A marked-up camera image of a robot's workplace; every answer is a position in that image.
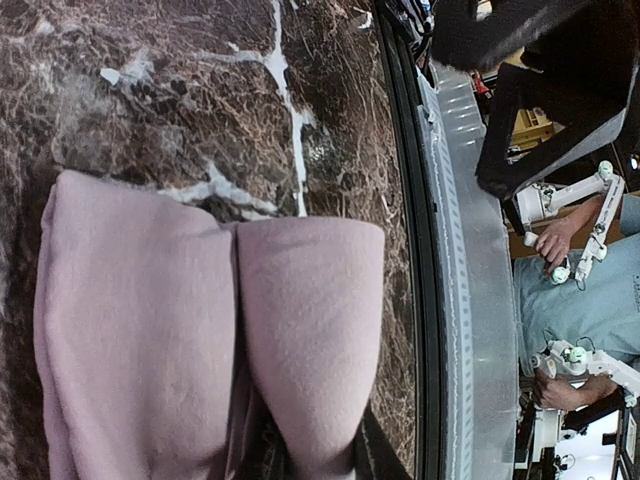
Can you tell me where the black front table rail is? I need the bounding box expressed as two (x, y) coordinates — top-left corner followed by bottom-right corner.
(373, 1), (447, 479)

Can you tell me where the operator left hand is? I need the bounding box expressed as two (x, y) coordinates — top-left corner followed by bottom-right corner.
(533, 370), (618, 412)

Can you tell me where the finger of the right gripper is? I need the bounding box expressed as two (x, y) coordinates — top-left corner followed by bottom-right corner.
(431, 1), (639, 200)

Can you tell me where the pink white underwear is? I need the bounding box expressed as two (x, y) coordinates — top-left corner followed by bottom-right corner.
(33, 171), (385, 479)

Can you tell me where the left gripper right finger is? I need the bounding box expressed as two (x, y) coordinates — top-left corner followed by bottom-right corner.
(354, 404), (411, 480)

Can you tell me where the operator right hand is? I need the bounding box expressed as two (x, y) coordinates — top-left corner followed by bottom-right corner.
(533, 216), (580, 275)

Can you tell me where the operator light blue shirt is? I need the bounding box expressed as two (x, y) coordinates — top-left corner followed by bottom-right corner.
(513, 195), (639, 364)

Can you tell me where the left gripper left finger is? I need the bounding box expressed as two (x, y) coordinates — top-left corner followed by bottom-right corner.
(244, 391), (288, 480)

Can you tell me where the white slotted cable duct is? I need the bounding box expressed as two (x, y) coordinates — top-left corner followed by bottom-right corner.
(417, 62), (518, 479)

